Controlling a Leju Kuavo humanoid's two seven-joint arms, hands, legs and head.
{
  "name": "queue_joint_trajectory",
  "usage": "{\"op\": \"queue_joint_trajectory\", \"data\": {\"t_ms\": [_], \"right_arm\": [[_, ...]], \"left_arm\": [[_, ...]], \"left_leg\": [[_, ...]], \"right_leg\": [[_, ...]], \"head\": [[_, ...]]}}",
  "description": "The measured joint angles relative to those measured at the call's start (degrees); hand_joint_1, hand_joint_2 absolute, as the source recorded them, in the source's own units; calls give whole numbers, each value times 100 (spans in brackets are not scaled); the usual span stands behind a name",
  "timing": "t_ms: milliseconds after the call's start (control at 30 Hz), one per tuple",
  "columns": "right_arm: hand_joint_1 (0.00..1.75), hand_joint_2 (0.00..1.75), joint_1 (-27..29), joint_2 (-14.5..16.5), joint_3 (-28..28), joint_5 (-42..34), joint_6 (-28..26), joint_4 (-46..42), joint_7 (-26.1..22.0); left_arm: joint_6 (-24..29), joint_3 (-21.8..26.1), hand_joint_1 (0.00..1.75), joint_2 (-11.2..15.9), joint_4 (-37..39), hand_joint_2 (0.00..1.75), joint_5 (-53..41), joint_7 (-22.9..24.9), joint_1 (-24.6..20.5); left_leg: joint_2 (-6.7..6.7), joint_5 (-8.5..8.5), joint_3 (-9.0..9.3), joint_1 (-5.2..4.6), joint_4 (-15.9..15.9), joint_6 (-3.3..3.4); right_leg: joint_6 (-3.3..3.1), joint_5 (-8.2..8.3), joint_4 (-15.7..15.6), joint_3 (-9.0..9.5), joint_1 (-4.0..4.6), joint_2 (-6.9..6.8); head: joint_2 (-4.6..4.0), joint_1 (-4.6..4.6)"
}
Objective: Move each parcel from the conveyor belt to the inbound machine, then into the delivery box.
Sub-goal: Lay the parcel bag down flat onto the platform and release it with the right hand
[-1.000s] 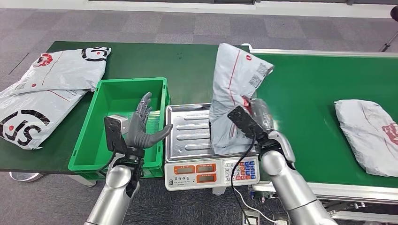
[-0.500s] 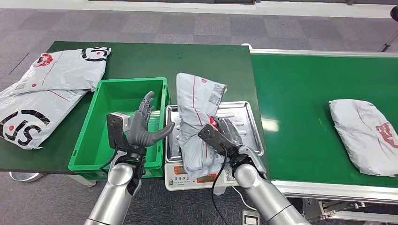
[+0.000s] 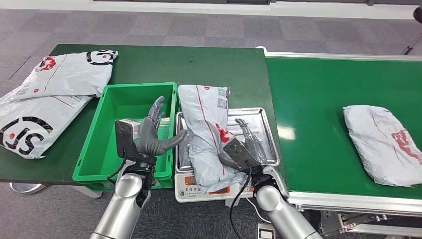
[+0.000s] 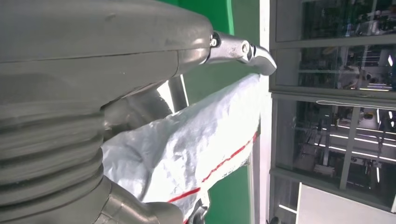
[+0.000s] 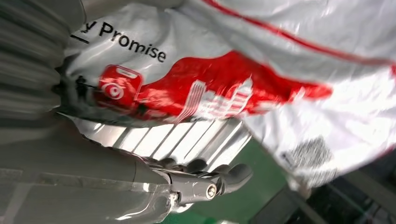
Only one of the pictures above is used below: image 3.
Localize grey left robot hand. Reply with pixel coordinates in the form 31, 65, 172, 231
135, 96, 188, 156

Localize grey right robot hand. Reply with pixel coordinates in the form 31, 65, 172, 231
217, 118, 268, 172

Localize grey mailer with QR codes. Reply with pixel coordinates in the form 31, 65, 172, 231
177, 85, 246, 194

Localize green conveyor belt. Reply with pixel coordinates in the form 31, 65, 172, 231
256, 46, 422, 238

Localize electronic scale with steel tray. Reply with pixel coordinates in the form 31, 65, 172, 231
174, 107, 281, 209

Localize green plastic crate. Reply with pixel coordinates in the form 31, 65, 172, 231
72, 82, 181, 192

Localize white table leg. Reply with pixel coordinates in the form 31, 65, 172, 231
71, 185, 103, 200

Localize dark green table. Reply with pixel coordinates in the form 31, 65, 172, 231
0, 43, 288, 185

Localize grey floor socket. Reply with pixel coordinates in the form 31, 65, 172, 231
256, 223, 276, 239

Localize grey mailer small black logo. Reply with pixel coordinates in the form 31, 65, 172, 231
9, 49, 118, 101

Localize grey mailer large black logo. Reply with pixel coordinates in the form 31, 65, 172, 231
0, 89, 96, 160

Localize crumpled grey mailer red print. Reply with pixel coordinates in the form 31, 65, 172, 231
342, 105, 422, 188

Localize round silver table foot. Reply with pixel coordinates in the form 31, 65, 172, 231
9, 182, 47, 194

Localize black tripod leg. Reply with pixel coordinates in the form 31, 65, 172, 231
402, 33, 422, 56

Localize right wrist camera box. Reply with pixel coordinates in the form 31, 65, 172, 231
223, 138, 264, 175

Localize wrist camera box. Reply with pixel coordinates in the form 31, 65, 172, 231
223, 138, 264, 175
114, 118, 142, 159

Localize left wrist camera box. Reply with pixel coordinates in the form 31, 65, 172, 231
114, 118, 142, 159

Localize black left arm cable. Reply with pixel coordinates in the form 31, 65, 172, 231
106, 156, 129, 185

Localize white scale cable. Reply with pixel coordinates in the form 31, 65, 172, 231
245, 197, 273, 225

